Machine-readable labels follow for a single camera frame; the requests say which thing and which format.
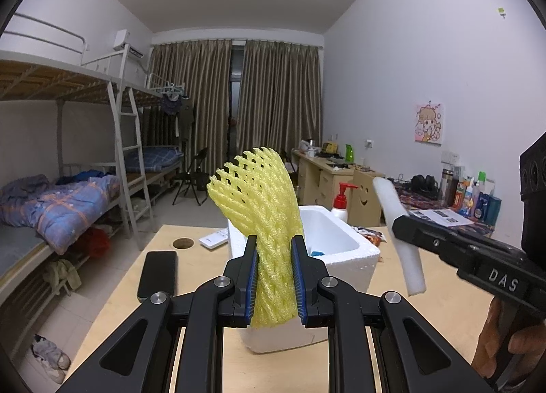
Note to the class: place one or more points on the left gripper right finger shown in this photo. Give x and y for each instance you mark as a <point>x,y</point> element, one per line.
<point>378,343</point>

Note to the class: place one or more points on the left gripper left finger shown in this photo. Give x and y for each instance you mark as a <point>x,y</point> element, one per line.
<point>174,342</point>

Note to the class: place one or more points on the yellow foam fruit net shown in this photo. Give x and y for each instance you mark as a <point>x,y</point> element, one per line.
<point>255,193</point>

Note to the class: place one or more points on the person's right hand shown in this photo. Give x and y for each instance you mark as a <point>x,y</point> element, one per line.
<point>528,342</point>

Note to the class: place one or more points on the teal box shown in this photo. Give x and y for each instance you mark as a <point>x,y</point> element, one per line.
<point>491,207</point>

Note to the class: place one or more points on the black smartphone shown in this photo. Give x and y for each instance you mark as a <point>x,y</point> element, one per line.
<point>159,274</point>

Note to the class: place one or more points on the printed paper sheet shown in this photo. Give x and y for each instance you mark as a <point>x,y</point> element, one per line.
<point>444,217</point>

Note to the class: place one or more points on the white styrofoam box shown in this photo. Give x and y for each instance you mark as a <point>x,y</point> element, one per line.
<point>348,256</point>

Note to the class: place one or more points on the red snack packet pile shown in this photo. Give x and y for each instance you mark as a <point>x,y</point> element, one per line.
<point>374,236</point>

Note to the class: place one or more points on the steel thermos flask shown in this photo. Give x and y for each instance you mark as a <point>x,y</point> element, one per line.
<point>445,186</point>

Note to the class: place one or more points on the black headphones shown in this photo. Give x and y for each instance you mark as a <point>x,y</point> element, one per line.
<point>425,186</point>

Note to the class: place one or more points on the white lotion pump bottle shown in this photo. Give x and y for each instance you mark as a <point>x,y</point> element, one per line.
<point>340,203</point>

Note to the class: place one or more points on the wooden smiley chair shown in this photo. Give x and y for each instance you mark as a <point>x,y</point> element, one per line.
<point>364,208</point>

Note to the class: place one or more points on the black folding chair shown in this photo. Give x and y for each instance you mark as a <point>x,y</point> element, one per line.
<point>193,179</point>

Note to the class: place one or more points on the blue plaid quilt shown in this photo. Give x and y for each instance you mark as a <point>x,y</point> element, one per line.
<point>59,214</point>

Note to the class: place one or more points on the wooden desk with drawers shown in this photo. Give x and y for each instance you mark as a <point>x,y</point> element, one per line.
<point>319,179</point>

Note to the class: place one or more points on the green plastic item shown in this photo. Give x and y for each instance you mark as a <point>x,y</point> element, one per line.
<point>349,154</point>

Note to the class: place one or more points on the brown window curtains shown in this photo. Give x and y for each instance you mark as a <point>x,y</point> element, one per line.
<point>274,99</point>

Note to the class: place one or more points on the white air conditioner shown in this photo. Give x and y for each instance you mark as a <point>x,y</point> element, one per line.
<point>122,41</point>

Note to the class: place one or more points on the anime girl wall poster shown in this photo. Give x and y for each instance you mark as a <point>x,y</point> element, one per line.
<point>429,123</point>

